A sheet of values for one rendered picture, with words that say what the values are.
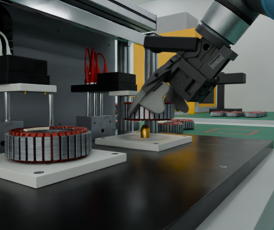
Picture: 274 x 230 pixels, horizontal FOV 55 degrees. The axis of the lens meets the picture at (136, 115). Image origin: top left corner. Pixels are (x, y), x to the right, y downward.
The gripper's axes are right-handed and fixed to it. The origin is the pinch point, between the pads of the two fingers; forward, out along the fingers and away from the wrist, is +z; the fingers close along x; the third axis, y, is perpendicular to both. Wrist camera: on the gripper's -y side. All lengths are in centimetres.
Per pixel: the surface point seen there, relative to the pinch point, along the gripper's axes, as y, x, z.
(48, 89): -4.1, -22.6, -1.2
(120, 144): 3.3, -7.3, 5.4
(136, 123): -16.4, 34.7, 21.4
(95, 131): -6.2, -2.5, 11.5
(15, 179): 7.2, -31.5, 2.5
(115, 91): -7.1, -2.9, 0.5
